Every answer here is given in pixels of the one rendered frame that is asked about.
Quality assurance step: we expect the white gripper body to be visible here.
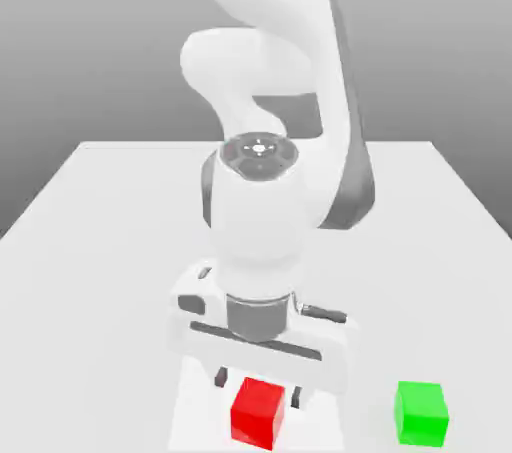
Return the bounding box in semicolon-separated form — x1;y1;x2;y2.
166;312;359;395

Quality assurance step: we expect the small red cube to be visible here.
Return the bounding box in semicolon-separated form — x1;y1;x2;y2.
230;376;287;452

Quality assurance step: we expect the small green cube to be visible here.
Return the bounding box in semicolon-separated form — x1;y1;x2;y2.
393;380;450;448

